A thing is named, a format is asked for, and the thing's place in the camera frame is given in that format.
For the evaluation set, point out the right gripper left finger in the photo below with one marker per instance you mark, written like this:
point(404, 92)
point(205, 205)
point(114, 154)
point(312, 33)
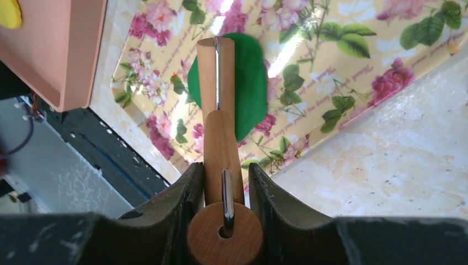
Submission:
point(152, 233)

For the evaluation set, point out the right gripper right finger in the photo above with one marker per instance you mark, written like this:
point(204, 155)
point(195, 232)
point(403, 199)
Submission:
point(298, 234)

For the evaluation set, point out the wooden double-ended roller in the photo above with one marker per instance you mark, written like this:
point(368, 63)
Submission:
point(225, 231)

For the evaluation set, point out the green dough disc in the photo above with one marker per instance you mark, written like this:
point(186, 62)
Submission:
point(248, 84)

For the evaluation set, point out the floral cutting board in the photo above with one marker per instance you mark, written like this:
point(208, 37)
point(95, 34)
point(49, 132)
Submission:
point(326, 62)

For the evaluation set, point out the yellow dough disc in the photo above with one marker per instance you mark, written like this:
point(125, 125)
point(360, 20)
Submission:
point(11, 15)

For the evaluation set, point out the pink plastic tray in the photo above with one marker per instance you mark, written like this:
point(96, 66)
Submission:
point(55, 50)

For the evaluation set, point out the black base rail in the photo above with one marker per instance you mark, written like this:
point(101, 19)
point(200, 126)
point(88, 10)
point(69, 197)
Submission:
point(121, 166)

